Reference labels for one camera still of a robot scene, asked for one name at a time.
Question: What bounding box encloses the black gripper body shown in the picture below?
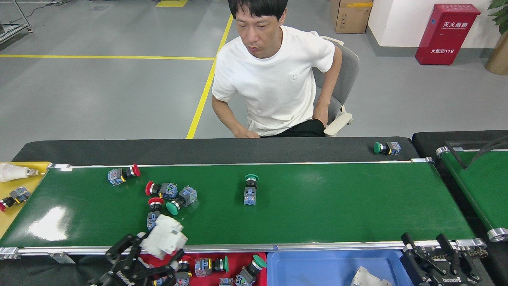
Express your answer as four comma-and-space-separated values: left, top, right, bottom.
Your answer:
428, 265, 485, 286
88, 260, 156, 286

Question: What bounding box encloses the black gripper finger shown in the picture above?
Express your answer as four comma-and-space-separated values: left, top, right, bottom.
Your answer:
153, 249, 184, 286
106, 234, 142, 265
437, 233, 489, 280
400, 232, 435, 285

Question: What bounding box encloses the white circuit breaker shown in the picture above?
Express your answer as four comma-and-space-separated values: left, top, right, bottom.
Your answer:
140, 214, 188, 261
351, 266, 393, 286

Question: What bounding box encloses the green mushroom push button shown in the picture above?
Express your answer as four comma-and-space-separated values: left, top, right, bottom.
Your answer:
373, 141, 402, 155
166, 186, 198, 216
194, 255, 230, 278
235, 255, 267, 286
244, 174, 259, 206

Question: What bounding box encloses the red plastic tray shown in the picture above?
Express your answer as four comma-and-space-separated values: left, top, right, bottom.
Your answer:
139, 253, 268, 286

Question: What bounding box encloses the narrow green conveyor belt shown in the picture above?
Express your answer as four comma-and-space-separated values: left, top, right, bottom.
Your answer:
436, 146, 508, 242

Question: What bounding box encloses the blue plastic tray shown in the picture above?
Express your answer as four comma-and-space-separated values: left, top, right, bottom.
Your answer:
266, 249, 415, 286

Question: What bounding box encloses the long green conveyor belt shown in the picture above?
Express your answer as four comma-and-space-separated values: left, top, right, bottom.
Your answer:
0, 157, 489, 263

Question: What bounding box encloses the yellow plastic tray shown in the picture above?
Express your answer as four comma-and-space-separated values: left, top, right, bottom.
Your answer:
0, 161, 51, 239

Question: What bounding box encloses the person's right hand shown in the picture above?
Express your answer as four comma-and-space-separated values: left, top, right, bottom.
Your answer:
234, 126, 260, 138

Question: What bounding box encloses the person's left hand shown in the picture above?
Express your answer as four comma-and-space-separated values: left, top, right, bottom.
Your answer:
313, 107, 330, 128

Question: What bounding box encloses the white light bulb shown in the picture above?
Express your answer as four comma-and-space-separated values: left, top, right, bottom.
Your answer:
0, 163, 45, 182

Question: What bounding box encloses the grey office chair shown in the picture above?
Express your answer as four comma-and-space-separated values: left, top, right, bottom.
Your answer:
314, 36, 361, 137

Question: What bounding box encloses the person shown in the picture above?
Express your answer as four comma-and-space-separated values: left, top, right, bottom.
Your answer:
211, 0, 343, 138

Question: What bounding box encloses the potted plant in brass pot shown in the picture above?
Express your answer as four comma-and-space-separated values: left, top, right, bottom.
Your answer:
485, 0, 508, 76

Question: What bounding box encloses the red fire extinguisher cabinet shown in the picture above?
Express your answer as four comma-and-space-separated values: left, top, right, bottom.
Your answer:
415, 4, 481, 66

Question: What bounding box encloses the brown cardboard box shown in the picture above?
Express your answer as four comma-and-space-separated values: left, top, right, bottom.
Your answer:
329, 0, 373, 34

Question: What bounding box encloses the black conveyor drive chain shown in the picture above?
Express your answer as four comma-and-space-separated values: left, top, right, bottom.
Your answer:
456, 248, 489, 259

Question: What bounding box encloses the black cable loop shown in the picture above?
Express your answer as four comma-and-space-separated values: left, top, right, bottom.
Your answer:
444, 135, 508, 170

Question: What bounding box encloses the metal wheeled cart frame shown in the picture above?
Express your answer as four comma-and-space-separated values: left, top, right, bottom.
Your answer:
0, 0, 33, 43

